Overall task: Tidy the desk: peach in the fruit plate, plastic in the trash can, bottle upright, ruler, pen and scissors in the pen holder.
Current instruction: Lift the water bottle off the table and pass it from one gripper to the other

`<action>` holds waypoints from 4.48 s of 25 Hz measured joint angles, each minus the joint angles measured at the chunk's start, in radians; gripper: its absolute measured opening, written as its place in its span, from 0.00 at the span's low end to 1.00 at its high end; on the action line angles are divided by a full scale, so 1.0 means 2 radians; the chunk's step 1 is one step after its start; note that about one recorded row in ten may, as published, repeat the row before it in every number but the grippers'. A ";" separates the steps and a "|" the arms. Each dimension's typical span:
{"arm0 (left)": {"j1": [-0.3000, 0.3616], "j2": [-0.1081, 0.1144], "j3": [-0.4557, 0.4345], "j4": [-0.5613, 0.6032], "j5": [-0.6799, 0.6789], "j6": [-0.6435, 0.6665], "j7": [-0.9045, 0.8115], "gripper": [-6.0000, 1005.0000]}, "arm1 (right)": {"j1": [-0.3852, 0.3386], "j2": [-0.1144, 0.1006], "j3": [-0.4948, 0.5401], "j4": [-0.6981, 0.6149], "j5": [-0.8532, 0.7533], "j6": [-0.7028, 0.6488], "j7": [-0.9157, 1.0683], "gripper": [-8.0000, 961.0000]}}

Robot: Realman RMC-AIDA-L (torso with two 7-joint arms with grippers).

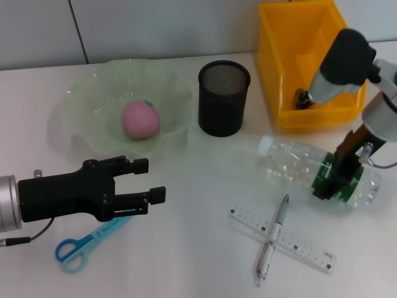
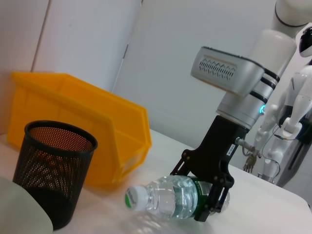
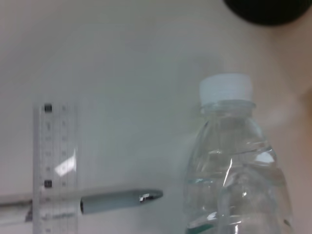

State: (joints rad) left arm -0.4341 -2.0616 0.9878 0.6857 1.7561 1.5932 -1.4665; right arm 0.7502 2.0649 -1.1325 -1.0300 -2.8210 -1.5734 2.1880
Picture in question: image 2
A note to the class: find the green glass fruit plate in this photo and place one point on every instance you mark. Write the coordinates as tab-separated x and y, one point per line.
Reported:
19	209

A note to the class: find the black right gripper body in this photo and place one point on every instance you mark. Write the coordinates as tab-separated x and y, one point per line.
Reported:
214	151

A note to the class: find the clear plastic water bottle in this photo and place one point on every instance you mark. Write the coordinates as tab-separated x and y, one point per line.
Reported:
165	195

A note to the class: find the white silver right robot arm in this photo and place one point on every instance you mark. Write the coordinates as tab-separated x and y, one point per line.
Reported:
243	109

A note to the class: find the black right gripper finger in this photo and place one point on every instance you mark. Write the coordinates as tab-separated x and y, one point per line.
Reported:
181	168
214	202

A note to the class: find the black mesh pen holder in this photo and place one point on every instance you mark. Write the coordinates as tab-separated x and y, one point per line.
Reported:
48	170

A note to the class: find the yellow plastic bin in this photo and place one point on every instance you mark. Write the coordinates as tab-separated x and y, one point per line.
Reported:
73	109

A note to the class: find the white humanoid robot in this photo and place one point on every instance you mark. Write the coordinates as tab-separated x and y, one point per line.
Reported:
299	85

